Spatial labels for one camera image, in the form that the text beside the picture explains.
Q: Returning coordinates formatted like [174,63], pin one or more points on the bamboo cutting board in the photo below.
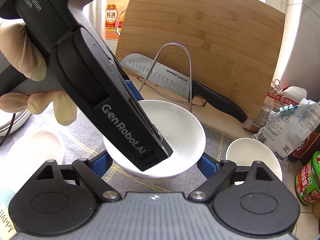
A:
[230,46]

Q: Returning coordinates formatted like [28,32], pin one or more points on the green lid sauce jar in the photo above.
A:
[307,181]

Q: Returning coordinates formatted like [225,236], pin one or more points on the teal binder clip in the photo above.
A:
[287,110]

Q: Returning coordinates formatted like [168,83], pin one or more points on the steel kitchen knife black handle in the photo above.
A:
[180,84]

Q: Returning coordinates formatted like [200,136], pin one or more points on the white blue-print food bag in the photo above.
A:
[282,135]

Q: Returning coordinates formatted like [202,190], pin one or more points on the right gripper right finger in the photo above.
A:
[218,175]

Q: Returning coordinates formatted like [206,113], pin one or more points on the white red-label salt bag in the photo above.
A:
[291,95]

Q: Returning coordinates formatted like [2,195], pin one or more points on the orange cooking wine jug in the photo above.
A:
[113,9]

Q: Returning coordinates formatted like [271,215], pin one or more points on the plain white bowl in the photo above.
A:
[182,131]

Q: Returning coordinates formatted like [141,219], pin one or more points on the small white floral bowl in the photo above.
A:
[244,151]

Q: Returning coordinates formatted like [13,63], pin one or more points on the gloved left hand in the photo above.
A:
[27,59]

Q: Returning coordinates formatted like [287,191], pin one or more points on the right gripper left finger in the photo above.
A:
[90,174]

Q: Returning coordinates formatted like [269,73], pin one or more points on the brown binder clip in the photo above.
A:
[277,85]

